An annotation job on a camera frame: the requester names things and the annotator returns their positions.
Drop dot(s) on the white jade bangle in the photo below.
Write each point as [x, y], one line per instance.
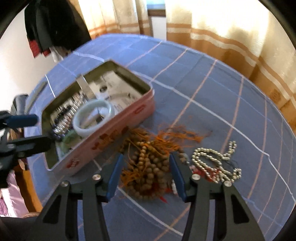
[79, 129]

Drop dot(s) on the window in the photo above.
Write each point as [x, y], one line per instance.
[157, 9]

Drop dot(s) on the blue checked tablecloth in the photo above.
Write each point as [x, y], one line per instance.
[208, 92]

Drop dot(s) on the wooden chair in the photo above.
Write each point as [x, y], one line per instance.
[30, 185]

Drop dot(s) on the grey garment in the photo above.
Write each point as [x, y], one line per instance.
[19, 104]

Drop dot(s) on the printed paper sheet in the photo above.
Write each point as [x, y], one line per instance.
[124, 97]

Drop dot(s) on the green jade bangle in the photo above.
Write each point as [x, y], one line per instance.
[69, 139]

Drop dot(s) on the pink cloth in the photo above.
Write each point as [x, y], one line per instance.
[12, 197]

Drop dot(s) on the cream and tan curtain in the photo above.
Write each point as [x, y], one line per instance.
[115, 16]
[231, 34]

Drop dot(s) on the pink tin box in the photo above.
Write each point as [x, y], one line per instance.
[129, 115]

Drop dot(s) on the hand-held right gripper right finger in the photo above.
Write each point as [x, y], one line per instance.
[179, 178]

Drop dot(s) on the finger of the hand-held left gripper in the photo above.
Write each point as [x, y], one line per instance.
[32, 144]
[22, 120]

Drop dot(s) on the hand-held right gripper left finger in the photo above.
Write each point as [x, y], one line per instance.
[114, 178]

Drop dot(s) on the dark hanging clothes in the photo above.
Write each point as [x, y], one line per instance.
[57, 23]

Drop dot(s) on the wooden bead mala orange tassels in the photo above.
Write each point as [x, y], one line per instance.
[148, 166]

